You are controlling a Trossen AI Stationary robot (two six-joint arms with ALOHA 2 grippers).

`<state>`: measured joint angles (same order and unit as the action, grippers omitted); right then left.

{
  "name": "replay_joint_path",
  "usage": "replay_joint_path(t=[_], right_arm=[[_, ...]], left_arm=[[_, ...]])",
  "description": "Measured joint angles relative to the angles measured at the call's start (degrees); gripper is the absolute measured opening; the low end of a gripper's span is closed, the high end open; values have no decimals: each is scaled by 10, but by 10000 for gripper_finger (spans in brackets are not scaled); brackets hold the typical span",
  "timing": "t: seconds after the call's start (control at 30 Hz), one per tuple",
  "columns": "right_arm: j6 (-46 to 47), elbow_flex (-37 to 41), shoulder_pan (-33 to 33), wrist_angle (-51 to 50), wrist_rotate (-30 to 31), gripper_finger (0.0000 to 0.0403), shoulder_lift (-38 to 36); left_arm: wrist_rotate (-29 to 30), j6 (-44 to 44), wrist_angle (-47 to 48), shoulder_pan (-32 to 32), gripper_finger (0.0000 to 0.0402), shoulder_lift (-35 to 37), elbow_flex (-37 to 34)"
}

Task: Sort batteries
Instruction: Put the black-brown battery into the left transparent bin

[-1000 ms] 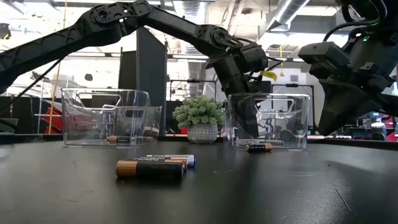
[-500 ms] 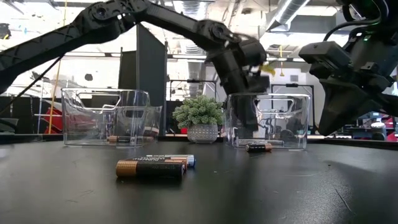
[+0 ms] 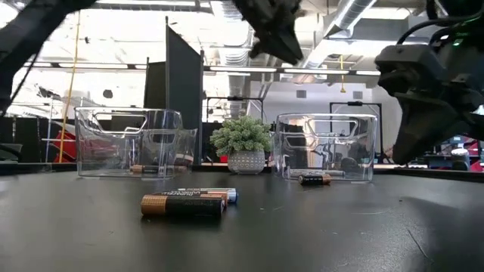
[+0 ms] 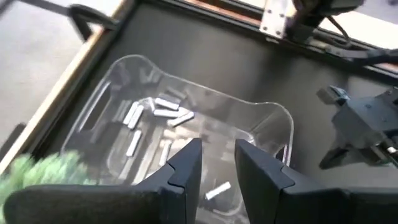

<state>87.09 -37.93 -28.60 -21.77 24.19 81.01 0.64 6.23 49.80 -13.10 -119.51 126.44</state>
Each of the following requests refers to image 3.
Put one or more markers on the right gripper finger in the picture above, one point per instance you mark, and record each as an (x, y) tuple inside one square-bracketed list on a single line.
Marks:
[(427, 128)]

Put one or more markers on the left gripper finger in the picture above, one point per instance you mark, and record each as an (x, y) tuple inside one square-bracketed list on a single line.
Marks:
[(281, 41), (255, 51)]

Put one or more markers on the clear plastic bin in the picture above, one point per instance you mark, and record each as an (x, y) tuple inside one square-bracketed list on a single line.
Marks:
[(125, 151), (325, 151)]

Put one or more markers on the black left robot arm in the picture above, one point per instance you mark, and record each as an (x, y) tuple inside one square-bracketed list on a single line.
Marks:
[(22, 38)]

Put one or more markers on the long ceiling light tube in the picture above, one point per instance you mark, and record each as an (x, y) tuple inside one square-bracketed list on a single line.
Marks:
[(367, 73), (317, 71), (151, 3), (242, 69)]

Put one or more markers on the white domed dark device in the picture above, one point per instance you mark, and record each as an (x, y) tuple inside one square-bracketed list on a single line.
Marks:
[(460, 155)]

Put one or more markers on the green succulent in grey pot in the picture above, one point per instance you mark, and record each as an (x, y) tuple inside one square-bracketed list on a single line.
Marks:
[(242, 140)]

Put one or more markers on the black round ceiling fixture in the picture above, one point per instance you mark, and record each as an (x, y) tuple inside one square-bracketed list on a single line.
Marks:
[(107, 93)]

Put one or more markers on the black red toolbox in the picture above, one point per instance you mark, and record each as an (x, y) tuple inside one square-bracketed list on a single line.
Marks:
[(68, 151)]

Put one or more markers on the corrugated silver ceiling duct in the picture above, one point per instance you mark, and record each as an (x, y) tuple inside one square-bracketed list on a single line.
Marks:
[(234, 75)]

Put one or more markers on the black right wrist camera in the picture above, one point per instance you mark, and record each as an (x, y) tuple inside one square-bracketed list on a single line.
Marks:
[(408, 68)]

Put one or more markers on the smooth silver ceiling duct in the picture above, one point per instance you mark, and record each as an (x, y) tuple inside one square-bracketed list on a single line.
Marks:
[(351, 15)]

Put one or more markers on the black gantry frame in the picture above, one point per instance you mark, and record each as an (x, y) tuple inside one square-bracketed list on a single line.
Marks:
[(355, 103)]

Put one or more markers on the metal rack frame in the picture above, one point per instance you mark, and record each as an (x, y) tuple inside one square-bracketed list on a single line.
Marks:
[(49, 143)]

